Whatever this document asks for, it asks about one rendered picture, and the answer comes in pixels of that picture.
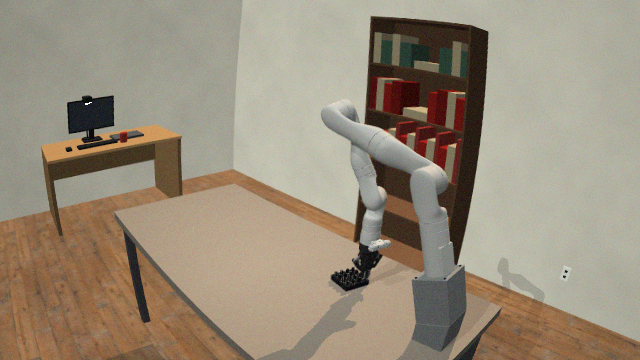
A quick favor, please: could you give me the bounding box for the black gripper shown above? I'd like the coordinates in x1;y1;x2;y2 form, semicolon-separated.
352;243;383;279

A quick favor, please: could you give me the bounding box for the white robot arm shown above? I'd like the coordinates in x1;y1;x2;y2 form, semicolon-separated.
321;99;455;278

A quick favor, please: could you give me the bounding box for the black knob box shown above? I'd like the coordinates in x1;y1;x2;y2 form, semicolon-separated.
331;267;369;291

